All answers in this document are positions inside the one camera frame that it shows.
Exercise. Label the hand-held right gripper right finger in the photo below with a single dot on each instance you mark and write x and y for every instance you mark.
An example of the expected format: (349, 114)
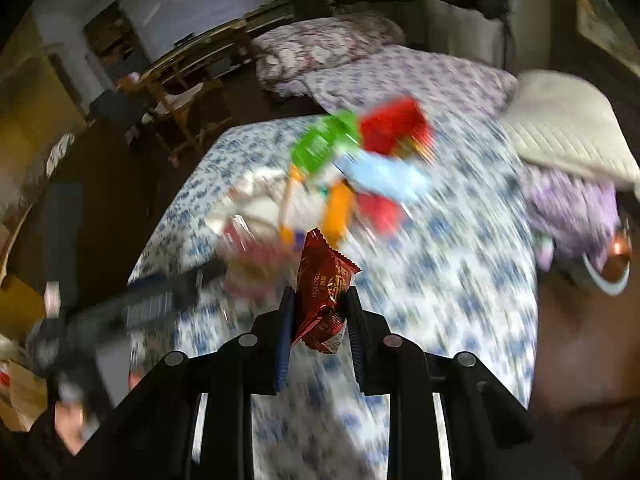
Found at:
(356, 340)

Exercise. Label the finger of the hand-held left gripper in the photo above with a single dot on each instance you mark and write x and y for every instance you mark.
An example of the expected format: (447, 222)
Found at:
(210, 272)

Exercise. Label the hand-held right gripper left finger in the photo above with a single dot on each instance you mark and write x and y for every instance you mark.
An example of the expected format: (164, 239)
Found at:
(285, 330)

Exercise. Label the dark red snack packet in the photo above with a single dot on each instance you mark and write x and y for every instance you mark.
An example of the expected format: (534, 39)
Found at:
(320, 295)

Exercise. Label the green snack packet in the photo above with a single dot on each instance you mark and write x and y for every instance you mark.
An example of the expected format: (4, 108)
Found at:
(320, 147)

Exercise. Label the person's left hand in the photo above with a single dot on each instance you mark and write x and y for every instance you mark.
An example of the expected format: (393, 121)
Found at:
(70, 427)

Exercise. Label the pink packet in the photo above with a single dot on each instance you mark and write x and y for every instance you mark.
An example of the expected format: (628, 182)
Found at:
(255, 260)

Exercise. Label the crumpled white packet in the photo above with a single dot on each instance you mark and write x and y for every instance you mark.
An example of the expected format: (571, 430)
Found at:
(250, 205)

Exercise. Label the cardboard box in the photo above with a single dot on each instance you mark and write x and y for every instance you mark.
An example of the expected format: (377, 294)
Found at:
(25, 390)

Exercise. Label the blue floral bedsheet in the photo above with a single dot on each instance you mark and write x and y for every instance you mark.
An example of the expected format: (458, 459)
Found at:
(450, 270)

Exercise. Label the small red packet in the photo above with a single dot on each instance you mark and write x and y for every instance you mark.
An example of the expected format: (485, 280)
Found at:
(380, 212)

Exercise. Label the orange and white packet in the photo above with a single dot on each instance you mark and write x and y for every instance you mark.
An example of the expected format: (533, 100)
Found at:
(339, 210)

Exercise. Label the light blue packet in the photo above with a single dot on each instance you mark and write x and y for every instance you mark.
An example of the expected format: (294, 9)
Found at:
(385, 175)

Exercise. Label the wooden chair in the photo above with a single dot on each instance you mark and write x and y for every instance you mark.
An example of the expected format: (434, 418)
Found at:
(175, 91)

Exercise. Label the large red packet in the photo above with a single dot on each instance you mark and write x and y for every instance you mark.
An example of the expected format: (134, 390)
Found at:
(395, 127)

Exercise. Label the wooden desk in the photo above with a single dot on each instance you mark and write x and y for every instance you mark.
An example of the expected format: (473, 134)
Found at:
(220, 35)

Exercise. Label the light blue basin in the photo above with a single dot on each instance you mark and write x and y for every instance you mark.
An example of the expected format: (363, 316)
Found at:
(600, 284)

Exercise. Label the dark pink floral pillow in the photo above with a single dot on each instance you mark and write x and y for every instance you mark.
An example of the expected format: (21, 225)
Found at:
(320, 47)

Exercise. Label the purple cloth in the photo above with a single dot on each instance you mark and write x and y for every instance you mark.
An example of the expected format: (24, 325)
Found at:
(570, 205)

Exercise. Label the dark wooden shelf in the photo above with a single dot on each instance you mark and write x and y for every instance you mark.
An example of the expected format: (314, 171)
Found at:
(112, 35)

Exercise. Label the purple floral duvet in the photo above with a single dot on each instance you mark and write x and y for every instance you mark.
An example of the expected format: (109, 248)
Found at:
(425, 77)

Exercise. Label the white quilted pillow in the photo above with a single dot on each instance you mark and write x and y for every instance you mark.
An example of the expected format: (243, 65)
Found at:
(565, 130)

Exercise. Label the framed wall picture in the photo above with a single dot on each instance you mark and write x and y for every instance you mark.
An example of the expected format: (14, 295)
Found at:
(600, 15)

